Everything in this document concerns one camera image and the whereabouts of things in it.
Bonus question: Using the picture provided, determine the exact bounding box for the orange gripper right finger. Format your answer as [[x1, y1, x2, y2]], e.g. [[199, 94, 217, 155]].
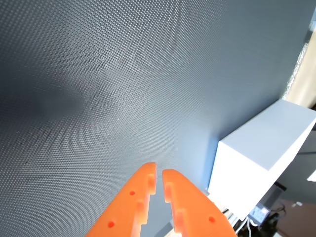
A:
[[162, 169, 238, 237]]

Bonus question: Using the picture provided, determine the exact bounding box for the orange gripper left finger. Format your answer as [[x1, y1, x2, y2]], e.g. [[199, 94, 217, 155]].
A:
[[85, 162, 158, 237]]

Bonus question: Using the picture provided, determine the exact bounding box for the white open box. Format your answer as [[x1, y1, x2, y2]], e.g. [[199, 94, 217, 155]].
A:
[[206, 98, 316, 222]]

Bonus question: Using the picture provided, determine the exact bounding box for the small electronic display device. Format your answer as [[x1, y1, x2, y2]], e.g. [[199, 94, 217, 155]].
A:
[[248, 203, 272, 227]]

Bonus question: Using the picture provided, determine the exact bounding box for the dark grey textured mat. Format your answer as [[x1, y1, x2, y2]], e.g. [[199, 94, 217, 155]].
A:
[[0, 0, 316, 237]]

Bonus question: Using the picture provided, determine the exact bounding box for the white cable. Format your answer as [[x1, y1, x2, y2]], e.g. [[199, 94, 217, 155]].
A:
[[234, 216, 253, 237]]

